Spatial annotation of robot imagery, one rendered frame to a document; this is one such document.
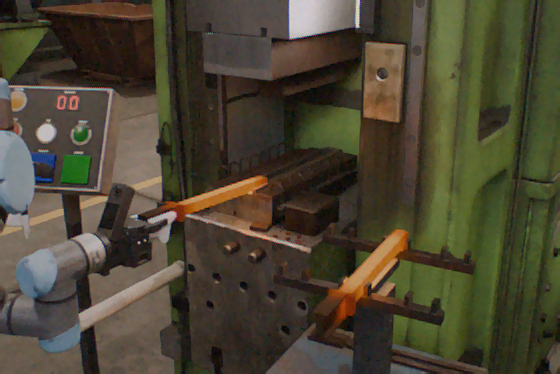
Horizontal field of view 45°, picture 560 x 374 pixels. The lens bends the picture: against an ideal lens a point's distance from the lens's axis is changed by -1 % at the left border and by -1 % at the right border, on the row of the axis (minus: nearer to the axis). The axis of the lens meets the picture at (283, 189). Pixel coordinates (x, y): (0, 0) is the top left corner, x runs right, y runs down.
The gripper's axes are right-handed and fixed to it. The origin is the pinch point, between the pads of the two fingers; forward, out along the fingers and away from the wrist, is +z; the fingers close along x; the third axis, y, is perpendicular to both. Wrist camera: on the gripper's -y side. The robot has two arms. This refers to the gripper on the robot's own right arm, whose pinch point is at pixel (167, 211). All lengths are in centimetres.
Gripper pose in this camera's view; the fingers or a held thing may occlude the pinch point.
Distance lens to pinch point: 146.0
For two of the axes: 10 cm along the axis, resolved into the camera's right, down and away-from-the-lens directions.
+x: 8.2, 1.8, -5.4
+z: 5.7, -2.5, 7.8
